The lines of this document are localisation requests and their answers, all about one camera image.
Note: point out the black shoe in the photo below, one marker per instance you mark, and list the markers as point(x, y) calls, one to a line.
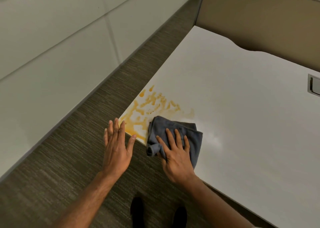
point(180, 217)
point(137, 212)

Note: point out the person's left forearm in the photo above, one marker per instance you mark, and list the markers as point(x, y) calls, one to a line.
point(85, 202)

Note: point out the person's right hand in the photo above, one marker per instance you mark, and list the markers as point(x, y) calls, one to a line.
point(178, 162)

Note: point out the person's left thumb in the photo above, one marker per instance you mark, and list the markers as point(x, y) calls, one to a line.
point(131, 144)

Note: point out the orange liquid spill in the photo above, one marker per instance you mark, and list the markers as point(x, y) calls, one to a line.
point(150, 102)

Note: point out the beige partition panel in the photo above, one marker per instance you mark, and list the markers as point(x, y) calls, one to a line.
point(262, 17)

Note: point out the person's left middle finger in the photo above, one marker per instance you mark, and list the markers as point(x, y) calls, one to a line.
point(116, 129)

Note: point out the person's right middle finger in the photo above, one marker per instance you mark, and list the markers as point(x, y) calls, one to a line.
point(179, 138)

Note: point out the person's right forearm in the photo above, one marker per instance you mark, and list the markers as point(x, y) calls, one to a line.
point(215, 205)

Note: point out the person's right thumb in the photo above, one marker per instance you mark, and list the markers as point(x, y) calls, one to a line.
point(161, 145)

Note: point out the person's left little finger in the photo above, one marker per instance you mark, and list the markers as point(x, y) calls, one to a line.
point(105, 137)

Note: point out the grey-blue cleaning cloth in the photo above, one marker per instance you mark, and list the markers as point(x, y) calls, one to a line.
point(195, 135)

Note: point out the person's left hand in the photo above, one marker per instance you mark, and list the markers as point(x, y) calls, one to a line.
point(116, 155)

